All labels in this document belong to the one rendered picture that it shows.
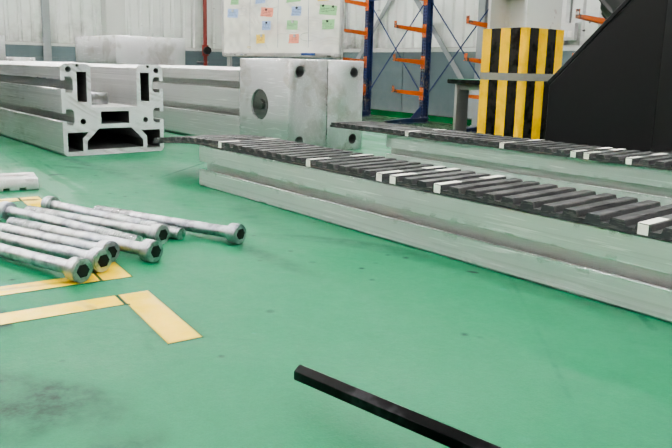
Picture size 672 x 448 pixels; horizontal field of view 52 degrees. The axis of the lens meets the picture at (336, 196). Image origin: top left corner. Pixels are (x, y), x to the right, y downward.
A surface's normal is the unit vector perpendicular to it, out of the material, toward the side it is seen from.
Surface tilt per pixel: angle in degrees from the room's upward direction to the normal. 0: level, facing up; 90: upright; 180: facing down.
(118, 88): 90
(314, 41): 90
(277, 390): 0
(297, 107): 90
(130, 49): 90
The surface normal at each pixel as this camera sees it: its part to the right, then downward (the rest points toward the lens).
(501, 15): 0.55, 0.17
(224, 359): 0.03, -0.98
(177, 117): -0.77, 0.10
